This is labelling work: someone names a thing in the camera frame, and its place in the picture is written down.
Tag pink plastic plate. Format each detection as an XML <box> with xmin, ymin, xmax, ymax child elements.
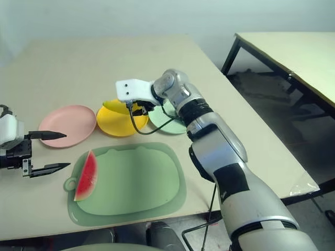
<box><xmin>38</xmin><ymin>105</ymin><xmax>97</xmax><ymax>149</ymax></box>

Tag red toy watermelon slice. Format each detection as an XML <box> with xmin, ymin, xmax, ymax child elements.
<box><xmin>73</xmin><ymin>150</ymin><xmax>98</xmax><ymax>202</ymax></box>

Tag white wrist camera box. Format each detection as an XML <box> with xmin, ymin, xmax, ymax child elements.
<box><xmin>0</xmin><ymin>113</ymin><xmax>26</xmax><ymax>150</ymax></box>
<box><xmin>115</xmin><ymin>77</ymin><xmax>158</xmax><ymax>103</ymax></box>

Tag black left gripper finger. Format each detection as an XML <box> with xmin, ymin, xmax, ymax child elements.
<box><xmin>24</xmin><ymin>130</ymin><xmax>67</xmax><ymax>141</ymax></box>
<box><xmin>29</xmin><ymin>162</ymin><xmax>71</xmax><ymax>179</ymax></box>

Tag beige side table black frame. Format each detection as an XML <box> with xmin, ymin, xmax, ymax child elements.
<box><xmin>221</xmin><ymin>31</ymin><xmax>335</xmax><ymax>123</ymax></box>

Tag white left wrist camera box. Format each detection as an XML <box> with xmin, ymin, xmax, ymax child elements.
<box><xmin>0</xmin><ymin>113</ymin><xmax>26</xmax><ymax>150</ymax></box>

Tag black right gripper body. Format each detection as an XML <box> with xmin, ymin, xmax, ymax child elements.
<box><xmin>134</xmin><ymin>100</ymin><xmax>155</xmax><ymax>116</ymax></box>

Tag clear plastic tape piece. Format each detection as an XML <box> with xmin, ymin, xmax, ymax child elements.
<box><xmin>289</xmin><ymin>172</ymin><xmax>319</xmax><ymax>196</ymax></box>

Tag green silicone cutting mat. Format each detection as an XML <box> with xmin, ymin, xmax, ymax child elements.
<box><xmin>63</xmin><ymin>142</ymin><xmax>187</xmax><ymax>227</ymax></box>

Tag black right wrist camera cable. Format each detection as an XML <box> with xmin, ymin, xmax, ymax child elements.
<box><xmin>125</xmin><ymin>100</ymin><xmax>182</xmax><ymax>135</ymax></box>

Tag grey right robot leg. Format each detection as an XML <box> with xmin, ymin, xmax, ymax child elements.
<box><xmin>146</xmin><ymin>221</ymin><xmax>185</xmax><ymax>251</ymax></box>

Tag mint green plastic plate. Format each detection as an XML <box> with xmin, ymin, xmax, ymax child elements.
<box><xmin>148</xmin><ymin>100</ymin><xmax>188</xmax><ymax>135</ymax></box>

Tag orange-yellow plastic plate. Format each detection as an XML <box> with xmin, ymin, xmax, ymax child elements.
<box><xmin>96</xmin><ymin>98</ymin><xmax>149</xmax><ymax>137</ymax></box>

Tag grey robot torso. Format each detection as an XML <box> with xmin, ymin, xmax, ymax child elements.
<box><xmin>60</xmin><ymin>243</ymin><xmax>149</xmax><ymax>251</ymax></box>

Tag black cable hanging under arm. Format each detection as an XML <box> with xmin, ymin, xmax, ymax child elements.
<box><xmin>181</xmin><ymin>182</ymin><xmax>218</xmax><ymax>251</ymax></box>

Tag yellow toy banana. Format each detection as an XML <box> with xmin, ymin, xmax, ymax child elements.
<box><xmin>102</xmin><ymin>100</ymin><xmax>131</xmax><ymax>116</ymax></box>

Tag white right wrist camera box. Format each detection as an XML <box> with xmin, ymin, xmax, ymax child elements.
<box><xmin>115</xmin><ymin>77</ymin><xmax>158</xmax><ymax>103</ymax></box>

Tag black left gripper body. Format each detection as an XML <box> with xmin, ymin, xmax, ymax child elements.
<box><xmin>5</xmin><ymin>138</ymin><xmax>34</xmax><ymax>179</ymax></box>

